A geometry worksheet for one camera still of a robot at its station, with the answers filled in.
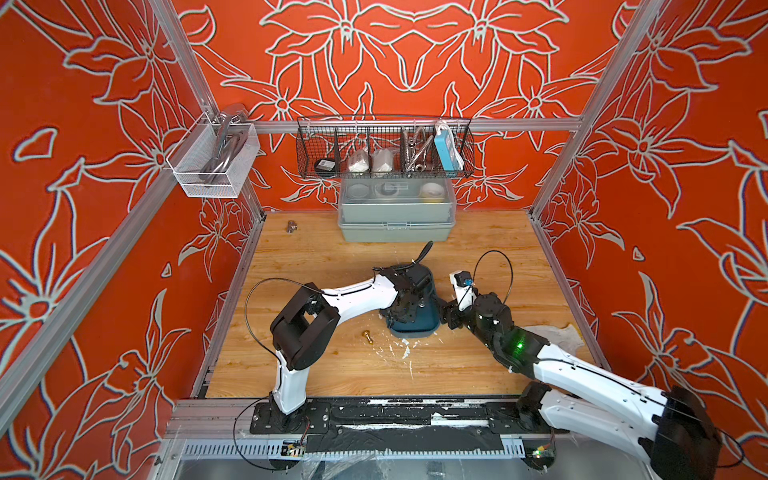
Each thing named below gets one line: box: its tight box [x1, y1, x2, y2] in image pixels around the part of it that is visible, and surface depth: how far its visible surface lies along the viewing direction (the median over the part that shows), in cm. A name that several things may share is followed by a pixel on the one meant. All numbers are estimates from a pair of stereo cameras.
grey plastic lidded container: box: [338, 178, 457, 243], surface depth 103 cm
